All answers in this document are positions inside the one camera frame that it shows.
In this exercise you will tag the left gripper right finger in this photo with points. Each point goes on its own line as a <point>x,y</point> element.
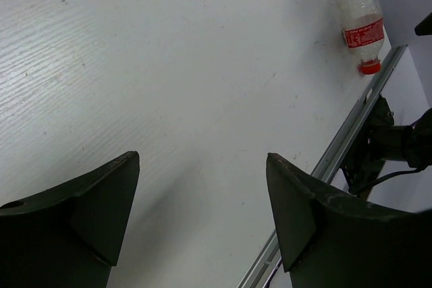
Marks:
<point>328,238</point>

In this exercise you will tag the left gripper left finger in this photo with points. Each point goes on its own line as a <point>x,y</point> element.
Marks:
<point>70,235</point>

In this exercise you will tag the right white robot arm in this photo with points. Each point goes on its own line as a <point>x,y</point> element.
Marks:
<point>416,139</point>

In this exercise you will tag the clear bottle red label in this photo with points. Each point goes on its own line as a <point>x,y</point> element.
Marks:
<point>361,23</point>

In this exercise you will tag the aluminium table edge rail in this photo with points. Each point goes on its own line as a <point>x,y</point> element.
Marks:
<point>268,260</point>

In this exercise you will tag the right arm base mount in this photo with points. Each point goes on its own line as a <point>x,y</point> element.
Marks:
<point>379,140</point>

